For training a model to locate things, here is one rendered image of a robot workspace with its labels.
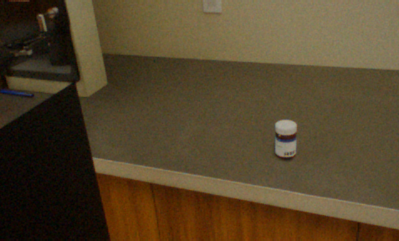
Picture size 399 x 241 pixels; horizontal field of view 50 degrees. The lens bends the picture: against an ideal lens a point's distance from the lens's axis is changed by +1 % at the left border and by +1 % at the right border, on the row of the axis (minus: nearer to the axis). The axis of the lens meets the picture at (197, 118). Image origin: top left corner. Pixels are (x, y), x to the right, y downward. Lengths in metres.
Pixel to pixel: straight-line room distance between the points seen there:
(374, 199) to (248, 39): 0.84
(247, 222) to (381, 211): 0.28
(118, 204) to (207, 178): 0.30
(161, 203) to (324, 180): 0.38
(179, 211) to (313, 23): 0.77
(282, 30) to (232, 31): 0.18
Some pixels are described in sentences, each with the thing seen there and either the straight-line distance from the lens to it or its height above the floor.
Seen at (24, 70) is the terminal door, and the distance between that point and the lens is 1.46.
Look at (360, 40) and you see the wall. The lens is 1.45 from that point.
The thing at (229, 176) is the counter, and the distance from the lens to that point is 0.88.
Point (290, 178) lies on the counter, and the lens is 0.87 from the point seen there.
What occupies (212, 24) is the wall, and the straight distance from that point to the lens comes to 1.55.
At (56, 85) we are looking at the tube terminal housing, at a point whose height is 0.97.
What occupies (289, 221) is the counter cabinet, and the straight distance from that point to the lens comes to 0.92.
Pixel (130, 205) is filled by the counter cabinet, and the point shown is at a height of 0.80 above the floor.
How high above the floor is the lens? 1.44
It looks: 26 degrees down
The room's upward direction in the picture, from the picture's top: 5 degrees counter-clockwise
